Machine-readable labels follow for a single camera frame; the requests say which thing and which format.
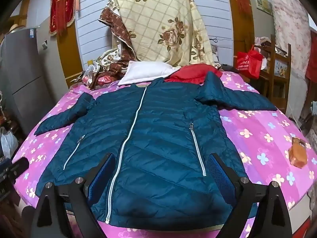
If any red printed packet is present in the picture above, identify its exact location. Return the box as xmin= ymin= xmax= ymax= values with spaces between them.
xmin=95 ymin=76 xmax=114 ymax=86

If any red tasselled wall banner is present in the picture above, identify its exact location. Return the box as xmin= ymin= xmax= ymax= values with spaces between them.
xmin=49 ymin=0 xmax=80 ymax=36

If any cream rose print quilt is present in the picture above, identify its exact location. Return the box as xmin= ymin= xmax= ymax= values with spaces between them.
xmin=110 ymin=0 xmax=221 ymax=68

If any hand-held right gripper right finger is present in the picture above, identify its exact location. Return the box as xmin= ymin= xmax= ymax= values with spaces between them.
xmin=207 ymin=152 xmax=293 ymax=238

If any teal down jacket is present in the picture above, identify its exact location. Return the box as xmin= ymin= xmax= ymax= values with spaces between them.
xmin=34 ymin=71 xmax=278 ymax=231

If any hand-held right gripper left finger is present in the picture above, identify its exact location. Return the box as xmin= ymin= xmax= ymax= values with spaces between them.
xmin=30 ymin=152 xmax=117 ymax=238

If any white pillow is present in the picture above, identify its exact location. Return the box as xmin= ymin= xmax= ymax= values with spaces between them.
xmin=118 ymin=60 xmax=181 ymax=86

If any wooden chair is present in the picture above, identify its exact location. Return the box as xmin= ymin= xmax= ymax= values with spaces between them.
xmin=258 ymin=35 xmax=293 ymax=114

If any pink floral bed sheet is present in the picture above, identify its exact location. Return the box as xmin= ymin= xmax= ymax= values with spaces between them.
xmin=12 ymin=71 xmax=317 ymax=238

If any orange box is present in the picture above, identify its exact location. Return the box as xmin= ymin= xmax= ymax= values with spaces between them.
xmin=288 ymin=137 xmax=308 ymax=169

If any red shopping bag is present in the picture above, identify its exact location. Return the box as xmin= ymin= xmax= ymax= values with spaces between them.
xmin=235 ymin=45 xmax=264 ymax=78

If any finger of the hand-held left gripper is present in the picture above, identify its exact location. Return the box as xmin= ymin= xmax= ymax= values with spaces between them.
xmin=12 ymin=157 xmax=30 ymax=179

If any white plastic bag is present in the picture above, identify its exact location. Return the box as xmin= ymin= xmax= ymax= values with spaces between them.
xmin=0 ymin=126 xmax=19 ymax=159

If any pink floral curtain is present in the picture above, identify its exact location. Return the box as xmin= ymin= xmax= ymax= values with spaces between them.
xmin=267 ymin=0 xmax=312 ymax=62

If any red hanging cloth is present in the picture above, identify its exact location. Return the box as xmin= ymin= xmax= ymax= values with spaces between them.
xmin=305 ymin=28 xmax=317 ymax=80

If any grey refrigerator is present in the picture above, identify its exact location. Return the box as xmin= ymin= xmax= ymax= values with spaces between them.
xmin=0 ymin=27 xmax=65 ymax=137

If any framed wall picture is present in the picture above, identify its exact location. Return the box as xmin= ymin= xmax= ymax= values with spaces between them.
xmin=254 ymin=0 xmax=273 ymax=14

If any brown floral quilt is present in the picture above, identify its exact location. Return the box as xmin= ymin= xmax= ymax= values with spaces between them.
xmin=88 ymin=6 xmax=137 ymax=90

